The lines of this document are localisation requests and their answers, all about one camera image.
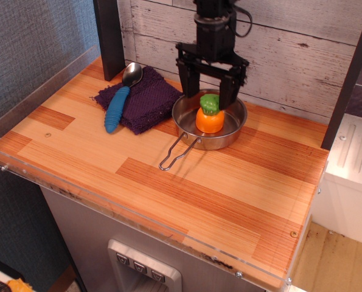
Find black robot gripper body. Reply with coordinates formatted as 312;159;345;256
175;12;250;80

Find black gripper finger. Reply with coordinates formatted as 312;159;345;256
219;74;243;110
177;62;200;97

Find orange toy pineapple green top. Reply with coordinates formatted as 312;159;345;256
195;94;225;134

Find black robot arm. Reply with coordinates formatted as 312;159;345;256
176;1;253;110

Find small steel pan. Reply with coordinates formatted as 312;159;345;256
159;89;247;171

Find purple knitted cloth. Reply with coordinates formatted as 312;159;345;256
94;66;182;134

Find white toy sink unit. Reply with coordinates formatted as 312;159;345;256
311;114;362;242

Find silver toy fridge cabinet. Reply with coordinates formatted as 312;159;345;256
41;188;261;291

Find clear acrylic side guard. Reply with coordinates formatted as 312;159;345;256
0;45;101;144

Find grey dispenser button panel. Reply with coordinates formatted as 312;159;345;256
108;239;183;291

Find clear acrylic front guard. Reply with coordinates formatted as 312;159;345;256
0;140;297;291

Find yellow object bottom left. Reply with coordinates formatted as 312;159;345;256
7;279;33;292

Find blue handled metal spoon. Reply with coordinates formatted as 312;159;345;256
104;63;143;134

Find dark left post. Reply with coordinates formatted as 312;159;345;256
93;0;125;81

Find dark post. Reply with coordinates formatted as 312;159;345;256
321;31;362;150
93;0;125;81

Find dark right post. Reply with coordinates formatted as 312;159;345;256
321;31;362;150

